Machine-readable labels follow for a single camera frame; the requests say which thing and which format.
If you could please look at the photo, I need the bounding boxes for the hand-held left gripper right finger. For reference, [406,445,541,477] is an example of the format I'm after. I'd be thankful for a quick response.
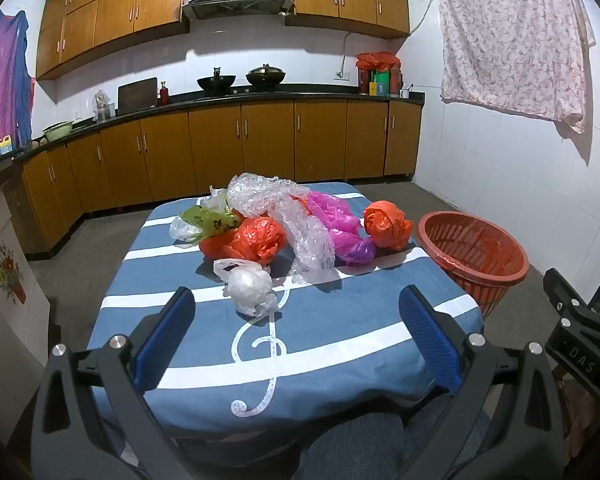
[399,284,566,480]

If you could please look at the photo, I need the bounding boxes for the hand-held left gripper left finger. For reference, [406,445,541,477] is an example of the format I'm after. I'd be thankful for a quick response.
[30,286,203,480]

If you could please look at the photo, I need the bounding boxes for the red plastic basket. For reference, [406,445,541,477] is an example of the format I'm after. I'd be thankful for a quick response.
[417,211,530,321]

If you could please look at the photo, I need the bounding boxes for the small white plastic bag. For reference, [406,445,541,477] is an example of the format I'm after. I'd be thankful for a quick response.
[213,258,279,318]

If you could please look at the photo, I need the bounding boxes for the clear plastic bag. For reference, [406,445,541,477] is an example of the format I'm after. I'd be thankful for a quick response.
[169,215,206,248]
[200,185,232,212]

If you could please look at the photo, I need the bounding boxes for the orange balled plastic bag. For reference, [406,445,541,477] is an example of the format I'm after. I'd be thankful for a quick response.
[362,200,415,250]

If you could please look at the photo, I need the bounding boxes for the green printed plastic bag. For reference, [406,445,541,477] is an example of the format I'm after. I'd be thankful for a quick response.
[180,205,246,238]

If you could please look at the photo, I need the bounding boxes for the pink plastic bag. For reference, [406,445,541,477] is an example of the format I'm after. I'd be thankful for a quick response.
[292,191,377,266]

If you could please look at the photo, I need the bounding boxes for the clear bubble wrap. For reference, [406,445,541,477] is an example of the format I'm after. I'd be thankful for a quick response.
[227,172,337,286]

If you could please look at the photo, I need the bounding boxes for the blue white striped tablecloth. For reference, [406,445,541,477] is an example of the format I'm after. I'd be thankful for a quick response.
[87,182,485,436]

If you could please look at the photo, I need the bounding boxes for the blue grey fabric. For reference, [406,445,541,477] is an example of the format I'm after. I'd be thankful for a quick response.
[295,400,496,480]

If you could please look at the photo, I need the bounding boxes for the white flower print panel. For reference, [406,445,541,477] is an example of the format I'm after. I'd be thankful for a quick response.
[0,180,61,411]

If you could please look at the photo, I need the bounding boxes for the wooden lower cabinets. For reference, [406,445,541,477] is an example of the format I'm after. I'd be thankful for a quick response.
[12,97,423,256]

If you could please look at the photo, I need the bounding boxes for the green basin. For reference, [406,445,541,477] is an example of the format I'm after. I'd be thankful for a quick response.
[42,120,74,142]

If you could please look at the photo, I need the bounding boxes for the clear plastic container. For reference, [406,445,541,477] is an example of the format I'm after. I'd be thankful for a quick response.
[92,89,117,123]

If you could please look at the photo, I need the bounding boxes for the dark cutting board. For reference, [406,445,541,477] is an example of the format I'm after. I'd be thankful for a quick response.
[117,77,159,116]

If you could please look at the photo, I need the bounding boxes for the green box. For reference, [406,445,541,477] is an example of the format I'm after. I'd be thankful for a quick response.
[370,70,392,97]

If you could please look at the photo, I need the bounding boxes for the black wok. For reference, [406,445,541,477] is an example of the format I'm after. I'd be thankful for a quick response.
[196,66,237,97]

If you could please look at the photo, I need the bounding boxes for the pink floral hanging cloth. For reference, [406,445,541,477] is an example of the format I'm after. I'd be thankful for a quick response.
[432,0,597,135]

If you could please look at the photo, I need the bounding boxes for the black kitchen countertop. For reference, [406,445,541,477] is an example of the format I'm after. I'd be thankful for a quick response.
[0,87,426,173]

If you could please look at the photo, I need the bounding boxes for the black pot with lid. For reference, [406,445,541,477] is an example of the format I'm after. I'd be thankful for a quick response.
[245,63,287,87]

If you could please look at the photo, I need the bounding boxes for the red bags on canisters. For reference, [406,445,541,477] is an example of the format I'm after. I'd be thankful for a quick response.
[356,51,402,72]

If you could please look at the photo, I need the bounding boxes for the purple blue hanging cloth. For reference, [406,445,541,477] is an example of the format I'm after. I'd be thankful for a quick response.
[0,10,35,161]

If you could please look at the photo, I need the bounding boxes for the white power cable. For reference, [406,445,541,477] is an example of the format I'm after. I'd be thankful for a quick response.
[341,31,361,78]

